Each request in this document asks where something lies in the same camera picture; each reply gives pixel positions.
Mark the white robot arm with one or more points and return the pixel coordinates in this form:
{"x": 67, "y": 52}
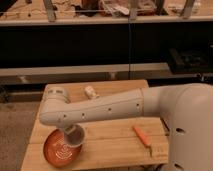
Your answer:
{"x": 57, "y": 109}

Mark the long metal shelf rack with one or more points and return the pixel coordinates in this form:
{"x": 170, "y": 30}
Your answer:
{"x": 45, "y": 41}

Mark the grey ceramic cup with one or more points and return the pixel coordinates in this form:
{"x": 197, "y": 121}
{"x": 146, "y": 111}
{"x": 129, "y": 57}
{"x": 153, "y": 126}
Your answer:
{"x": 74, "y": 135}

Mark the orange ceramic bowl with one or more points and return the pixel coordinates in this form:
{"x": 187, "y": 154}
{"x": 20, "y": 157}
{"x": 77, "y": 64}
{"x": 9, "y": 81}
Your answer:
{"x": 57, "y": 152}

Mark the orange handled fork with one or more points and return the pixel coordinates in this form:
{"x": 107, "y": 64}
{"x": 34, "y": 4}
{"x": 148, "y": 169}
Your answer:
{"x": 143, "y": 138}

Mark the small white bottle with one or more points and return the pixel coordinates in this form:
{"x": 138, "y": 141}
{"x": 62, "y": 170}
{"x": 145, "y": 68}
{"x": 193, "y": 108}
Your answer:
{"x": 91, "y": 93}

